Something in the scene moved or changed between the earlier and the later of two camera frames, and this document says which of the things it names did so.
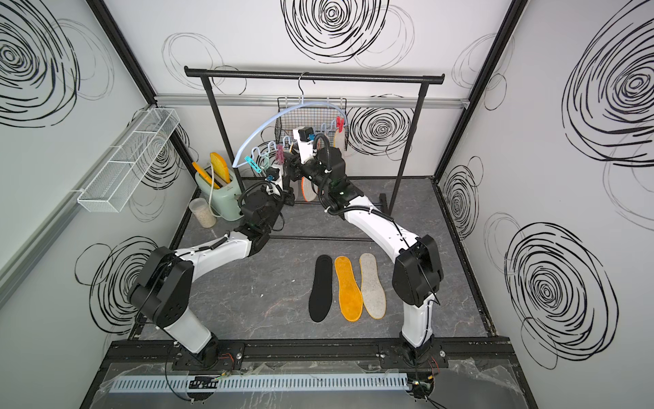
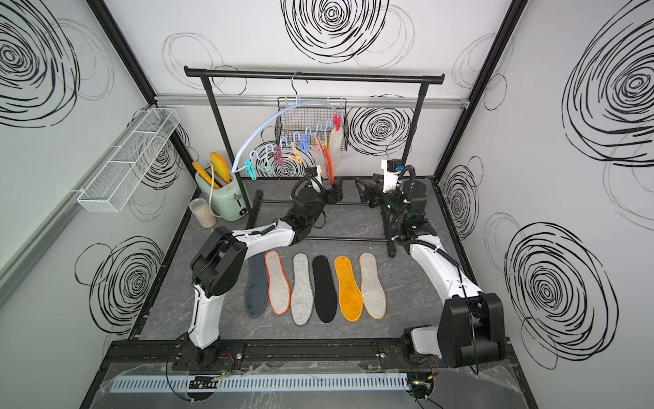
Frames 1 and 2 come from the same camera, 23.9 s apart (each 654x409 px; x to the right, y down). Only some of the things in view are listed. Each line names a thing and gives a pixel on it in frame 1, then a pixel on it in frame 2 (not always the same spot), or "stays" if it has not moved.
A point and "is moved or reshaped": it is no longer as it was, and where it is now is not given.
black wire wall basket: x=323 y=115 stays
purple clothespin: x=280 y=157 stays
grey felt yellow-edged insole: x=372 y=289 stays
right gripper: x=296 y=165 → x=377 y=192
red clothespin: x=340 y=123 stays
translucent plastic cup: x=203 y=212 stays
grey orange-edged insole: x=308 y=191 is moved or reshaped
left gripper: x=285 y=195 → x=335 y=192
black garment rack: x=427 y=78 stays
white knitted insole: x=339 y=139 stays
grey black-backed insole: x=320 y=299 is moved or reshaped
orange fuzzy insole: x=351 y=295 stays
